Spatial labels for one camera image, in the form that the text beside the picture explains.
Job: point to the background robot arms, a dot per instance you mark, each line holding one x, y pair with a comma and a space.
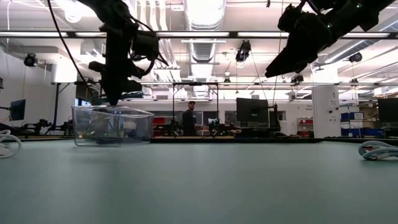
40, 126

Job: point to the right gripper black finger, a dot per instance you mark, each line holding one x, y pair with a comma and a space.
281, 67
301, 68

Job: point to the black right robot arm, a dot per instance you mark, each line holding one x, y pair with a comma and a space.
357, 12

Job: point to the clear plastic bin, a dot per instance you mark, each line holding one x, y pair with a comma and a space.
93, 124

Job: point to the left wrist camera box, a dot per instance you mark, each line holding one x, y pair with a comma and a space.
144, 45

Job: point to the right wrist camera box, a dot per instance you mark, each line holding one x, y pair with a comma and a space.
287, 17

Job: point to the person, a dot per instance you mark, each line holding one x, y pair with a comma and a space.
189, 119

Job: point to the black flat monitor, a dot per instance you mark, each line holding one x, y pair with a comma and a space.
252, 110
388, 110
18, 109

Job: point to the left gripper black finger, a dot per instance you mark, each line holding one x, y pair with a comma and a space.
122, 88
109, 90

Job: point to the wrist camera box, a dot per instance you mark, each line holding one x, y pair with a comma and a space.
144, 45
287, 17

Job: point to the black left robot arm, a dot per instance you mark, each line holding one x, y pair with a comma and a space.
105, 9

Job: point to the black ceiling camera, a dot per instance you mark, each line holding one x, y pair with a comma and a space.
30, 60
243, 51
355, 57

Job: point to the red storage bins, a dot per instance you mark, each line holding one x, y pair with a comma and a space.
305, 127

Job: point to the black table edge rail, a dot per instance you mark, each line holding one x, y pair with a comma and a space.
248, 140

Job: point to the round ventilation duct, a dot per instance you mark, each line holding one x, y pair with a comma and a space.
203, 28

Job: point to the blue storage bins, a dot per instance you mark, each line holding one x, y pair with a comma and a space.
357, 124

